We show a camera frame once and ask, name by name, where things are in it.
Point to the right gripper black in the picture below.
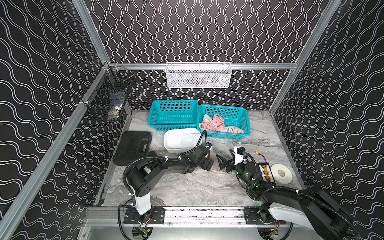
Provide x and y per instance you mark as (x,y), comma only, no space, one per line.
(230,165)

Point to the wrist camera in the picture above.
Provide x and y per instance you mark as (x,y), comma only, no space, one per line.
(208,145)
(239,155)

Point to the white plastic tray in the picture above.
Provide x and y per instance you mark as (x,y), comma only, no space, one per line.
(169,142)

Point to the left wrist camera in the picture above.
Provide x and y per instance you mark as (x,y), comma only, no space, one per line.
(208,145)

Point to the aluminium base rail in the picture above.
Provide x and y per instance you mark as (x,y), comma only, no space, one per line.
(216,217)

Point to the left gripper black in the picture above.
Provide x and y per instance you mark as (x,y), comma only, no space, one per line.
(205,162)

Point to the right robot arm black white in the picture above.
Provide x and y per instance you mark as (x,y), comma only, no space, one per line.
(312,208)

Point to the teal plastic basket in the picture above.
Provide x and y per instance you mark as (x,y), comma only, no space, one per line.
(173,114)
(233,116)

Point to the netted apple back right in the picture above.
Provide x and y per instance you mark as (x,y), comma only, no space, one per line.
(218,120)

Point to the black plastic tool case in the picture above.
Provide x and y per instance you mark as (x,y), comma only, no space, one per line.
(133,145)

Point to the white tape roll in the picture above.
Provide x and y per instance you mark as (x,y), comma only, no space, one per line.
(282,174)

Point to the left teal plastic basket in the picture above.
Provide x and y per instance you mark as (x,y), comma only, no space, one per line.
(173,114)

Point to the object in black basket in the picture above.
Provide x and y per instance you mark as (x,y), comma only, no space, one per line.
(114,112)

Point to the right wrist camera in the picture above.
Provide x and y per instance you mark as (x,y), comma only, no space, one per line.
(239,155)

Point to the black wire wall basket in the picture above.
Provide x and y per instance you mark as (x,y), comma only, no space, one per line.
(113,90)

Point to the white wire wall basket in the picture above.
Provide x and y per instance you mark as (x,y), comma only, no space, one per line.
(198,75)

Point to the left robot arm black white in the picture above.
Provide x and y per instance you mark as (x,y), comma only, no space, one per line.
(142,175)

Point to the right teal plastic basket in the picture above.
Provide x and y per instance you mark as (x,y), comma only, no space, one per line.
(233,116)

